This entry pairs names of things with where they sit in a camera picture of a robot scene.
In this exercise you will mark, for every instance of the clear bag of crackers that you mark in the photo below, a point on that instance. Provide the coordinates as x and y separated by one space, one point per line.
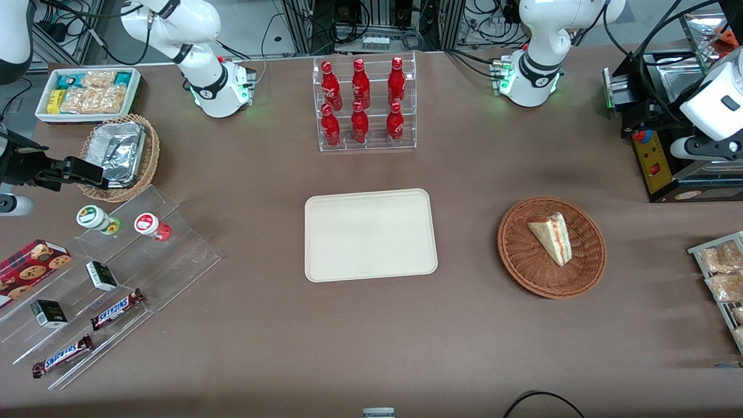
96 100

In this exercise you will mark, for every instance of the red cola bottle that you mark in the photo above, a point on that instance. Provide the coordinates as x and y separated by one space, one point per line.
329 84
360 125
360 84
396 81
331 128
395 125

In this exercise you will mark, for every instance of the red lid yogurt cup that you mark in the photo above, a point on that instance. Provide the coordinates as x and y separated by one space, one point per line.
148 224

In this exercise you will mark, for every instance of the tray of packaged snacks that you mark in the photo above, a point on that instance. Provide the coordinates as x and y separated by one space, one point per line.
699 251

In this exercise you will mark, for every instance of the clear bag of pastry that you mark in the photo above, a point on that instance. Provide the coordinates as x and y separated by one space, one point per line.
720 258
725 287

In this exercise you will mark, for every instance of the green lid yogurt cup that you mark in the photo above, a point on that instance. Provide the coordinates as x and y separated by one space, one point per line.
93 217

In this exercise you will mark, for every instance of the yellow snack packet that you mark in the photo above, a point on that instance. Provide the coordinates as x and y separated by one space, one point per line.
54 101

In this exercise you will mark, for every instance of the white power strip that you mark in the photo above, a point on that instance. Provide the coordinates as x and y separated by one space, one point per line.
375 42

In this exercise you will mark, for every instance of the round brown wicker basket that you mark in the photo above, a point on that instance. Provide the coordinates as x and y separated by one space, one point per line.
522 261

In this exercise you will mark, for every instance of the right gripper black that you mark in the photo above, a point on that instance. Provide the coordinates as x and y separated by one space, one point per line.
22 164

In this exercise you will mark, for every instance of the white rectangular snack bin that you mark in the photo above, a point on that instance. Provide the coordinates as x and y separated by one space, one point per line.
134 93

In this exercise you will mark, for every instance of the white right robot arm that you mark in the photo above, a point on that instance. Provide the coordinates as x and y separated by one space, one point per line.
200 64

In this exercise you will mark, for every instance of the teal snack packet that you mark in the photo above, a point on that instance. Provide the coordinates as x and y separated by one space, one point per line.
68 80

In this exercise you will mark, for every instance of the beige plastic tray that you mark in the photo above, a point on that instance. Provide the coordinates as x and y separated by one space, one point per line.
371 235

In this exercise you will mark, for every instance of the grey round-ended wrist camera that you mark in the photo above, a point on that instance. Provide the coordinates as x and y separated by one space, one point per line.
14 205

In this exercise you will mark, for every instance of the oval light wicker basket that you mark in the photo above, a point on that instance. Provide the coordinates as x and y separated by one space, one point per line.
152 157

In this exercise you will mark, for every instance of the small grey box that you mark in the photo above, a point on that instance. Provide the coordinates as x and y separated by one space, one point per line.
378 413

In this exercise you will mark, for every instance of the aluminium foil container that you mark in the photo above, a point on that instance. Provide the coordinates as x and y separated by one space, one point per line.
119 151

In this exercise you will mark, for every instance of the small black carton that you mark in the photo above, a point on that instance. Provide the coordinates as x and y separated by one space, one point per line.
49 313
101 276

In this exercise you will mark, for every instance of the clear acrylic stepped shelf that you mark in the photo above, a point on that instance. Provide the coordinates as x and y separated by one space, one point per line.
174 255

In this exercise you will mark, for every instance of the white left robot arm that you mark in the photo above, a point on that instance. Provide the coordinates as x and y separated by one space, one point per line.
540 35

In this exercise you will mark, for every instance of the black food warmer appliance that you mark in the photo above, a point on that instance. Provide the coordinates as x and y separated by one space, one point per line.
653 162

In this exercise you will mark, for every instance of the clear acrylic bottle rack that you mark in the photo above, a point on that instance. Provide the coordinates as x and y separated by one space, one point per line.
374 96

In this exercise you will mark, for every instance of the Snickers chocolate bar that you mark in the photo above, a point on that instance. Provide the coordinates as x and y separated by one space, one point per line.
116 309
62 356

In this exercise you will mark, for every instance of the red cookie box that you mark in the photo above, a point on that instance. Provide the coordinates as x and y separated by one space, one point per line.
29 267

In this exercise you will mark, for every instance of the triangle sandwich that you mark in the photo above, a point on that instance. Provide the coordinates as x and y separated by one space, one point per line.
548 238

